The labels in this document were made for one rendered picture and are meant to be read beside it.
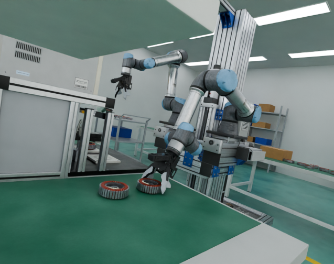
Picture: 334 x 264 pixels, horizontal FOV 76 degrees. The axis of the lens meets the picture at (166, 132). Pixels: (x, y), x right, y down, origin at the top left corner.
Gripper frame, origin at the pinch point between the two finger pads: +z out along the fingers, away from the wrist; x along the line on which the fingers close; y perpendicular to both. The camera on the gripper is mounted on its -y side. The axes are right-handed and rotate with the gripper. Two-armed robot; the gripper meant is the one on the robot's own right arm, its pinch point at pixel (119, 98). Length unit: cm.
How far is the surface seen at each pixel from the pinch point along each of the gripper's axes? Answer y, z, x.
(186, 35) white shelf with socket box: -77, -2, -127
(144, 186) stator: -36, 37, -81
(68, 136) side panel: -59, 22, -56
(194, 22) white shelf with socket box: -79, -2, -130
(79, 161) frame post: -52, 33, -55
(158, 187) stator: -31, 37, -85
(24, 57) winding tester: -74, -6, -41
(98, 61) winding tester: -44, -13, -44
